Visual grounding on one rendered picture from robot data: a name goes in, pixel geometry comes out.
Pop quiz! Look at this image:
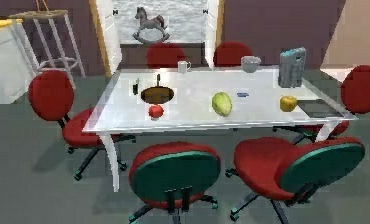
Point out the white dining table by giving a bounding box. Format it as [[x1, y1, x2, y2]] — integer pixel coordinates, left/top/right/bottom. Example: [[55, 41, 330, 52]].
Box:
[[82, 67, 359, 193]]

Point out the red apple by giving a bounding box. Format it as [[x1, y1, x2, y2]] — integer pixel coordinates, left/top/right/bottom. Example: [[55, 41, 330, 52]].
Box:
[[147, 104, 165, 120]]

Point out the brown frying pan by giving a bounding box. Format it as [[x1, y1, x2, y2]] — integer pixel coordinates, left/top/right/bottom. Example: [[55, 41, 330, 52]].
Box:
[[140, 73, 176, 105]]

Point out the green lettuce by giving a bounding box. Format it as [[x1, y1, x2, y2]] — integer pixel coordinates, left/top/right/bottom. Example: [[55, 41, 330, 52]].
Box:
[[211, 91, 234, 118]]

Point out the white mug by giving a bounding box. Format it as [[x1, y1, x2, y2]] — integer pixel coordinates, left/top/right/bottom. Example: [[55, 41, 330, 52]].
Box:
[[177, 60, 192, 75]]

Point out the red office chair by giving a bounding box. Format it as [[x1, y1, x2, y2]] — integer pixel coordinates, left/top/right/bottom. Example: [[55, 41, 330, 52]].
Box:
[[27, 69, 137, 182], [225, 135, 366, 224], [146, 42, 187, 70], [212, 41, 254, 68], [127, 141, 223, 224], [272, 64, 370, 146]]

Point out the grey bowl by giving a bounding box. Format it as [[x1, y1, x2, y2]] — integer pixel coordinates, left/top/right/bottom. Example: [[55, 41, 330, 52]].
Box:
[[240, 55, 262, 74]]

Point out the white room door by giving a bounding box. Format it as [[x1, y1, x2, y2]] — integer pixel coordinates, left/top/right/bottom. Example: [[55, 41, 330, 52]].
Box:
[[94, 0, 123, 75], [204, 0, 221, 68]]

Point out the grey rocking horse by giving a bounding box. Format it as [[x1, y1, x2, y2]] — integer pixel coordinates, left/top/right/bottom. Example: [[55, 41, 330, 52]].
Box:
[[132, 6, 171, 45]]

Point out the yellow apple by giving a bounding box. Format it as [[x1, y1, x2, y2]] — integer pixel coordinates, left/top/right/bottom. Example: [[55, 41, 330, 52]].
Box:
[[279, 95, 299, 113]]

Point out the grey box with blue top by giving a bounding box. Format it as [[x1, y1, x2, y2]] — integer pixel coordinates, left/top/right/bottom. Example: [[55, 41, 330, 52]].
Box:
[[277, 46, 308, 89]]

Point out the dark grey laptop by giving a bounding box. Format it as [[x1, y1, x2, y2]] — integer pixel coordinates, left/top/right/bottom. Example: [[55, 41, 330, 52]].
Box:
[[296, 99, 345, 119]]

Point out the white stool with woven seat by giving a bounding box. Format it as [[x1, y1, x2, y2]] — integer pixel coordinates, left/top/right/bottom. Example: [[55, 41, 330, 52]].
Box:
[[8, 0, 87, 90]]

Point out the white cabinet with yellow top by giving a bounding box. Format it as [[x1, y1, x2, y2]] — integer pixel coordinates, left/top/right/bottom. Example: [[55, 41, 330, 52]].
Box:
[[0, 18, 40, 105]]

